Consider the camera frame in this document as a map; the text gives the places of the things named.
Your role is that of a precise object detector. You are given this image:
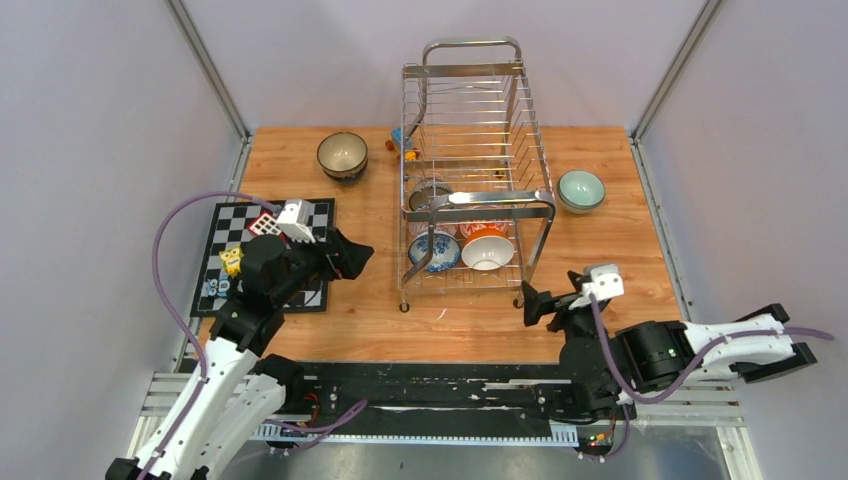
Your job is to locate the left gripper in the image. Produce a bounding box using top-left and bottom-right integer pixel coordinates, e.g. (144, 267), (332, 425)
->
(273, 227), (373, 307)

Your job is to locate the blue floral bowl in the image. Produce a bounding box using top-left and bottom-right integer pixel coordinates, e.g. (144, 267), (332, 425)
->
(407, 230), (461, 272)

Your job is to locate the brown speckled bowl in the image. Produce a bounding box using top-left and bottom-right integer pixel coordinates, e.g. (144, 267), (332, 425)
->
(316, 132), (368, 172)

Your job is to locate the small celadon green bowl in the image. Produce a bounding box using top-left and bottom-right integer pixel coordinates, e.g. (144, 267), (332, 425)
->
(559, 198), (603, 215)

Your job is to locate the large ribbed celadon bowl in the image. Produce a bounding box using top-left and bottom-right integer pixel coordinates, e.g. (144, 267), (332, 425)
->
(556, 170), (606, 205)

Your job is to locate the steel two-tier dish rack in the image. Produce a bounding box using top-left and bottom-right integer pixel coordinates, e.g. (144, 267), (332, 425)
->
(398, 36), (556, 312)

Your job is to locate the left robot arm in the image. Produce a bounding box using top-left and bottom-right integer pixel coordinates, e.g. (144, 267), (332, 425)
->
(105, 227), (374, 479)

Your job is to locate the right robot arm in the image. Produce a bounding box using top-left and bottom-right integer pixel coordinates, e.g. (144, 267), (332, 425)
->
(521, 264), (818, 425)

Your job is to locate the orange bowl white inside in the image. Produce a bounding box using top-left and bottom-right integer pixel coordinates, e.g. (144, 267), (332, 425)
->
(461, 230), (516, 271)

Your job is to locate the orange geometric pattern bowl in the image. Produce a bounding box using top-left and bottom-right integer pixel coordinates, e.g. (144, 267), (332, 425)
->
(408, 221), (430, 239)

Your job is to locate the red toy brick block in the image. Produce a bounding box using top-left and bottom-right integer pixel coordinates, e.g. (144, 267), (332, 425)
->
(246, 211), (284, 237)

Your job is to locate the dark patterned bowl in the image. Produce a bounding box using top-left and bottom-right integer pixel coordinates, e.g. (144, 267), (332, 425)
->
(407, 179), (454, 211)

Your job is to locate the orange floral white bowl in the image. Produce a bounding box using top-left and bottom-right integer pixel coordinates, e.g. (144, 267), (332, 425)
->
(459, 221), (510, 239)

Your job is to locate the yellow owl toy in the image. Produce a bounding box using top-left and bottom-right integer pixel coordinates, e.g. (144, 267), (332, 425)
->
(218, 245), (244, 277)

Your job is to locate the black white chessboard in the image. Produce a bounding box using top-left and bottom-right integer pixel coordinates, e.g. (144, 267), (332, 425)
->
(190, 202), (329, 318)

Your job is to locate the toy brick car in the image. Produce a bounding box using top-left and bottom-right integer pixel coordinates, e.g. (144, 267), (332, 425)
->
(384, 127), (421, 161)

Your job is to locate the blue owl toy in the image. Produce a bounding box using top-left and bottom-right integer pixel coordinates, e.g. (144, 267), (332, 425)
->
(201, 277), (232, 299)

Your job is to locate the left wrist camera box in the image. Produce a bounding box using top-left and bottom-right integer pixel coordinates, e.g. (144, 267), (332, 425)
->
(275, 199), (316, 244)

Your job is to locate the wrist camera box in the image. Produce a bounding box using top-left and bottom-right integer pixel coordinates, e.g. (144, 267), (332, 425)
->
(569, 263), (624, 310)
(275, 199), (316, 244)

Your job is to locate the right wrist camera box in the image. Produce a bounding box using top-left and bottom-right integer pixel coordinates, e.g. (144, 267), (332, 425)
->
(569, 263), (624, 310)

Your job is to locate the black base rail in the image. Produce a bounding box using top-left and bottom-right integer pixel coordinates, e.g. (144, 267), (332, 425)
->
(277, 362), (638, 454)

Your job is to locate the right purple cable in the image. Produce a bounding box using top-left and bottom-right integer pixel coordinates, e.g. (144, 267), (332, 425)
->
(588, 298), (836, 407)

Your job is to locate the purple cable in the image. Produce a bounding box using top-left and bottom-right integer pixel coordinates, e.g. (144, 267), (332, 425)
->
(135, 192), (370, 480)
(588, 298), (836, 407)

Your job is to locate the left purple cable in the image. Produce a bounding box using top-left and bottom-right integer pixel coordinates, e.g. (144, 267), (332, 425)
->
(135, 192), (370, 480)

